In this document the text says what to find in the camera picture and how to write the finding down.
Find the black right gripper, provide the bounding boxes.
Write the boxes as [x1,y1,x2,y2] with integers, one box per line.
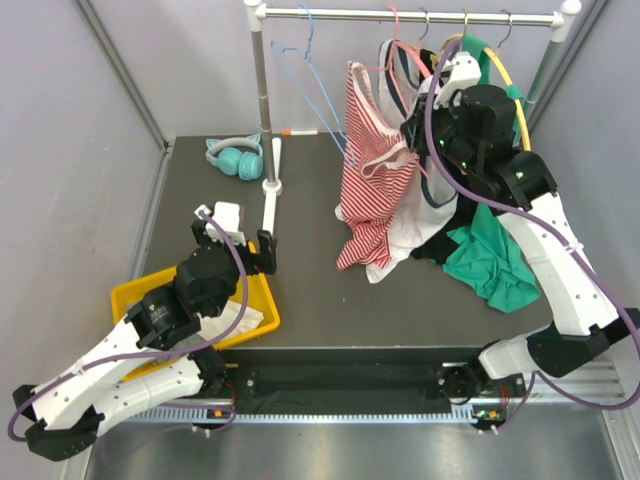
[400,89,480,175]

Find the red white striped tank top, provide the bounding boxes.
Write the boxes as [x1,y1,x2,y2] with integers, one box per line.
[336,61,417,270]

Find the pink wire hanger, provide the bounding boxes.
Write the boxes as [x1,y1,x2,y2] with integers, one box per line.
[353,17,420,177]

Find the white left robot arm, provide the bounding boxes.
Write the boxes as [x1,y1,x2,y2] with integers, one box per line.
[7,202,280,461]

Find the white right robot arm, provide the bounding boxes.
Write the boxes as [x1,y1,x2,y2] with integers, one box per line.
[401,43,639,396]

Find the yellow hanger front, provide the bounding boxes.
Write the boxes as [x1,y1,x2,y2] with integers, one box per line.
[430,33,462,68]

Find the yellow hanger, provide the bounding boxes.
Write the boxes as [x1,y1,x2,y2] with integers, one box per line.
[430,33,462,68]
[484,46,532,151]

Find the white navy-trimmed tank top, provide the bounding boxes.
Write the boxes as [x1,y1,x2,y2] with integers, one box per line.
[333,38,461,285]

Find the pink plastic hanger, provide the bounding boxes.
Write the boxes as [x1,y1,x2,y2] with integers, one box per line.
[391,39,432,78]

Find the yellow hanger rear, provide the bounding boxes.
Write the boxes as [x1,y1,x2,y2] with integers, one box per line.
[484,46,532,151]

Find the black tank top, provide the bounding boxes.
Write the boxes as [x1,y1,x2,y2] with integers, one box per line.
[412,47,476,266]

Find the green tank top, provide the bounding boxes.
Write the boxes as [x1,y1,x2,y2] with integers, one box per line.
[443,34,541,313]

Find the yellow plastic bin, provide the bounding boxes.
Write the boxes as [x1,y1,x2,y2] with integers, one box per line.
[111,266,280,381]

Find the cream white cloth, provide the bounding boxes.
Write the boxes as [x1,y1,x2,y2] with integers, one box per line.
[192,297,265,346]

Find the teal cat-ear headphones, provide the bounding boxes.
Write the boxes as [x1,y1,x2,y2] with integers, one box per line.
[205,134,264,181]

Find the orange white marker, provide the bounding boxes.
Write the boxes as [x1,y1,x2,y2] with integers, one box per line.
[281,129,320,137]

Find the white metal clothes rack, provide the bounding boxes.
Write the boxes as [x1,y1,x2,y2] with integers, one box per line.
[244,1,582,231]

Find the blue wire hanger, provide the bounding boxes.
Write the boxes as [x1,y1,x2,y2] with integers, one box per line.
[269,4,357,164]

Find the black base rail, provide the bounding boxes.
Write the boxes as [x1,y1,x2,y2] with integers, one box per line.
[223,347,524,413]

